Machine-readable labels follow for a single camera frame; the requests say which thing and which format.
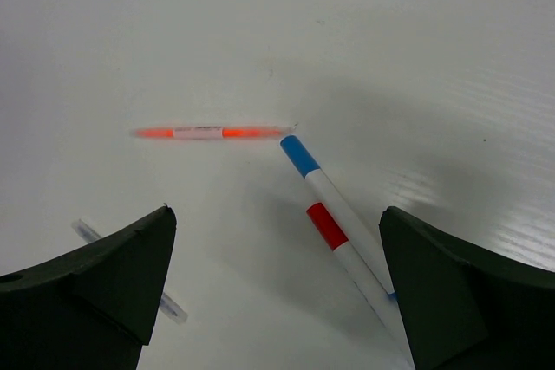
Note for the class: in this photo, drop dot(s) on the blue capped marker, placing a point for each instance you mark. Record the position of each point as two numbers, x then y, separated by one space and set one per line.
367 244

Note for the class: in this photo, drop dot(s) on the red capped marker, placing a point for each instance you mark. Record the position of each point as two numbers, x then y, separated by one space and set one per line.
384 305

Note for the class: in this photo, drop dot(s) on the dark blue gel pen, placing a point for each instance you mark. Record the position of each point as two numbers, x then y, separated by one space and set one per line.
168 306

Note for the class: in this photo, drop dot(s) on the orange gel pen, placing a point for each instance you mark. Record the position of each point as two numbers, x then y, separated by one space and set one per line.
212 132

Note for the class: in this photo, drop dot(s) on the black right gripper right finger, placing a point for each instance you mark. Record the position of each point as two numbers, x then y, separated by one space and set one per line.
465 307

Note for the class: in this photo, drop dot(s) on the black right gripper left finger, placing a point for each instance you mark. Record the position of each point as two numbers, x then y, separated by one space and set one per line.
91 308

